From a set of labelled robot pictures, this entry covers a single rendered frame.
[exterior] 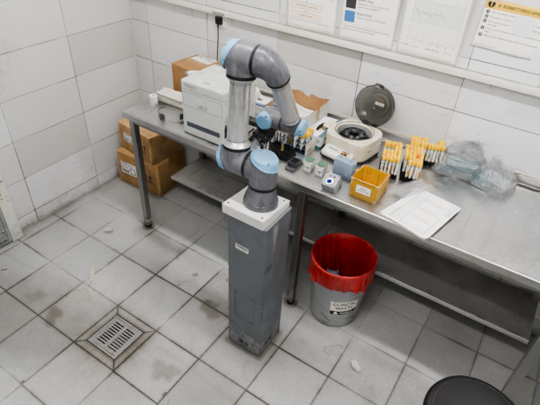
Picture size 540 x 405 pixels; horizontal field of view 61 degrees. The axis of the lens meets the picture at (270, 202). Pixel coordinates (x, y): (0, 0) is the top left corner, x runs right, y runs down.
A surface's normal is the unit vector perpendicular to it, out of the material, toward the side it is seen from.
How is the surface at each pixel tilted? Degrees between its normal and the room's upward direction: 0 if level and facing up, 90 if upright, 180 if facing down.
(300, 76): 90
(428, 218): 1
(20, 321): 0
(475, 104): 90
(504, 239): 0
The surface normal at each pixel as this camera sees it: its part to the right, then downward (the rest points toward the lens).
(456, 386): 0.04, -0.80
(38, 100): 0.84, 0.36
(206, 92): -0.55, 0.48
